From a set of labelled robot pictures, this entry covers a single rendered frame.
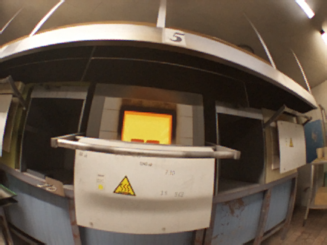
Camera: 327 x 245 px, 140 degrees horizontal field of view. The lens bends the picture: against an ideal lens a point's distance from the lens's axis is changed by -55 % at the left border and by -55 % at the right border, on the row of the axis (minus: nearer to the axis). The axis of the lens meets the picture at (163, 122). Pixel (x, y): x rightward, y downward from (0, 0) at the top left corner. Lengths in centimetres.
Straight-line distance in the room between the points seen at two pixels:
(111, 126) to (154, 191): 38
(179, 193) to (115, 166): 28
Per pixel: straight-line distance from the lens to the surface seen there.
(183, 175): 58
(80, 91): 81
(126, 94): 75
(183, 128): 72
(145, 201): 57
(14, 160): 111
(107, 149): 44
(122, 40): 56
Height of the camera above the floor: 108
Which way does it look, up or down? 15 degrees up
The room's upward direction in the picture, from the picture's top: 3 degrees clockwise
